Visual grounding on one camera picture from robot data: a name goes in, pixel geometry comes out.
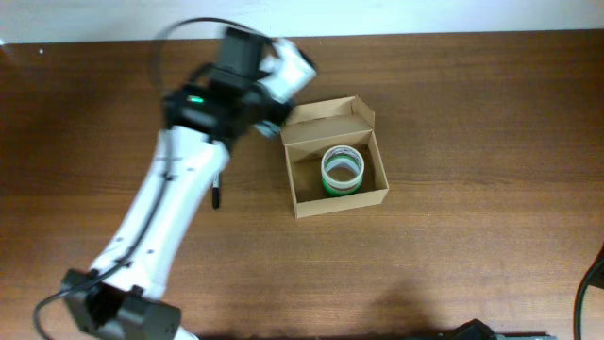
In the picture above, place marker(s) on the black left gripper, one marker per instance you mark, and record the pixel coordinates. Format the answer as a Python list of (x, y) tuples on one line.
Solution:
[(276, 110)]

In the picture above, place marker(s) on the black white marker pen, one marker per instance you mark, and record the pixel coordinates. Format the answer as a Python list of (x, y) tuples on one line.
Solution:
[(216, 191)]

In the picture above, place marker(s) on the beige masking tape roll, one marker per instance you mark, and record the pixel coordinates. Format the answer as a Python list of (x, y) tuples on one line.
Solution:
[(343, 163)]

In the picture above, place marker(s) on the green tape roll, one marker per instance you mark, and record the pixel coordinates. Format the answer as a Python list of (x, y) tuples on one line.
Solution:
[(334, 187)]

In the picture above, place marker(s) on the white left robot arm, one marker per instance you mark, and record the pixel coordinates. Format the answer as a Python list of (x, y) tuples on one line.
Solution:
[(251, 85)]

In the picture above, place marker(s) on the brown cardboard box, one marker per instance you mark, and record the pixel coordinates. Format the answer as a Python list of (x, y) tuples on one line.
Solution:
[(310, 132)]

